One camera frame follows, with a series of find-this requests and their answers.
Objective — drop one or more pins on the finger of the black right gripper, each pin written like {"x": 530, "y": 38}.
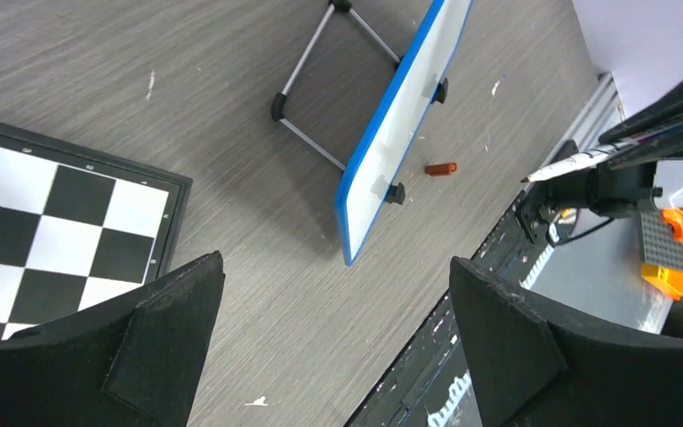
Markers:
{"x": 666, "y": 146}
{"x": 657, "y": 113}

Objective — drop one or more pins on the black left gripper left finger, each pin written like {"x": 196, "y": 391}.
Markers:
{"x": 133, "y": 360}

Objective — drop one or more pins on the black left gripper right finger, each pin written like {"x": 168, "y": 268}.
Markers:
{"x": 614, "y": 376}

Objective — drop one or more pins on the white whiteboard marker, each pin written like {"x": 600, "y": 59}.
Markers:
{"x": 604, "y": 151}

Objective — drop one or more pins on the black white chessboard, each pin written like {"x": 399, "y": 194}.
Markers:
{"x": 78, "y": 227}

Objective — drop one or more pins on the brown marker cap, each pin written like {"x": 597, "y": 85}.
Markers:
{"x": 437, "y": 170}

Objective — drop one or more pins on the blue framed whiteboard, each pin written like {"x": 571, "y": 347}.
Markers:
{"x": 368, "y": 179}

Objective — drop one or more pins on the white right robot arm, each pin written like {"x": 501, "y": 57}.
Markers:
{"x": 636, "y": 167}

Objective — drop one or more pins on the orange grey lego bricks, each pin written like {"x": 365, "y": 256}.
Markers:
{"x": 661, "y": 242}

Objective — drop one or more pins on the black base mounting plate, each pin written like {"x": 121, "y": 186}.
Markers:
{"x": 428, "y": 383}

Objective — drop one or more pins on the aluminium frame rail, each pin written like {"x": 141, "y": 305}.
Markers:
{"x": 601, "y": 112}

